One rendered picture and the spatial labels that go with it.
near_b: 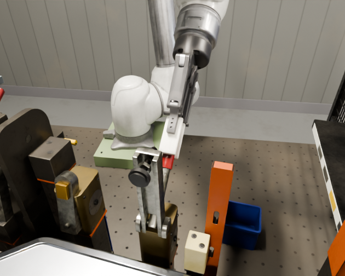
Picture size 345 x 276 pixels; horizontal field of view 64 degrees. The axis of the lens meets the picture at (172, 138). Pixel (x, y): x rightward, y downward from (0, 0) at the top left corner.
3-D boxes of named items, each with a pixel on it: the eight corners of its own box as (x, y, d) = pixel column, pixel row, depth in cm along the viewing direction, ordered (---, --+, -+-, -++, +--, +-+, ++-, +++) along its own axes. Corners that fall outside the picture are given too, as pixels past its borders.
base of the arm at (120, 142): (107, 126, 128) (105, 116, 125) (154, 125, 129) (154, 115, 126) (101, 151, 114) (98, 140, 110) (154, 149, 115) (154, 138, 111)
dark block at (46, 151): (72, 275, 76) (27, 155, 52) (85, 252, 82) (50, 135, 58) (88, 280, 75) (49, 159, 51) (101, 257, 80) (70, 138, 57)
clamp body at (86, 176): (85, 292, 73) (49, 191, 51) (104, 256, 81) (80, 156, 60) (108, 299, 71) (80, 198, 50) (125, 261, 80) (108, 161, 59)
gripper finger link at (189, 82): (197, 69, 53) (197, 64, 52) (185, 119, 49) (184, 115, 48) (178, 67, 54) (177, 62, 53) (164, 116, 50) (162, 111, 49)
